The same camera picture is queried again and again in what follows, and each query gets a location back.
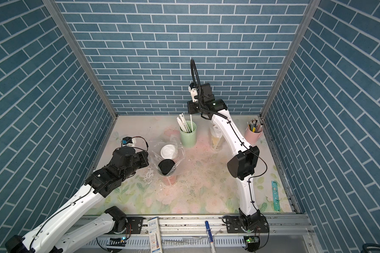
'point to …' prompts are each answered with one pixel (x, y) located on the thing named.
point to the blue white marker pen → (209, 232)
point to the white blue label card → (154, 231)
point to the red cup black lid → (167, 168)
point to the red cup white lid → (168, 152)
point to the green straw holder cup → (188, 139)
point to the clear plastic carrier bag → (221, 145)
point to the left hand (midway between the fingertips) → (153, 154)
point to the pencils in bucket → (254, 126)
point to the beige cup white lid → (216, 136)
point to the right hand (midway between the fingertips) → (191, 105)
